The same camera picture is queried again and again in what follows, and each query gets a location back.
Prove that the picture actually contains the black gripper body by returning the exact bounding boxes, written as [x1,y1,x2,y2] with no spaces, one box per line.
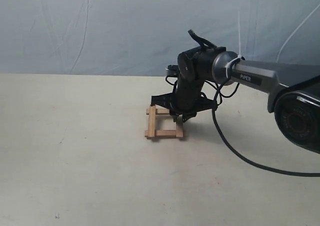
[150,92,217,118]

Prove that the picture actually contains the grey fabric backdrop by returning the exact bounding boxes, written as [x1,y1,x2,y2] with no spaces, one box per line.
[0,0,320,76]

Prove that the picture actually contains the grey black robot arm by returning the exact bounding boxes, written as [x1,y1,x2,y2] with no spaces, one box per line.
[150,46,320,153]

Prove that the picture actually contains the white zip tie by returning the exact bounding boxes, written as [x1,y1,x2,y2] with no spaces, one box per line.
[225,8,242,80]

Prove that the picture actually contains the black cable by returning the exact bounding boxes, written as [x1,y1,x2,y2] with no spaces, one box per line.
[211,82,320,175]

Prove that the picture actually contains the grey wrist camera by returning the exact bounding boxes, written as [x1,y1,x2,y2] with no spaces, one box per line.
[165,64,179,78]

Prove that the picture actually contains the wooden stick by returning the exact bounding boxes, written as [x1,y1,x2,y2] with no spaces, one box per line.
[144,129,184,139]
[147,105,156,139]
[175,116,184,139]
[146,107,170,116]

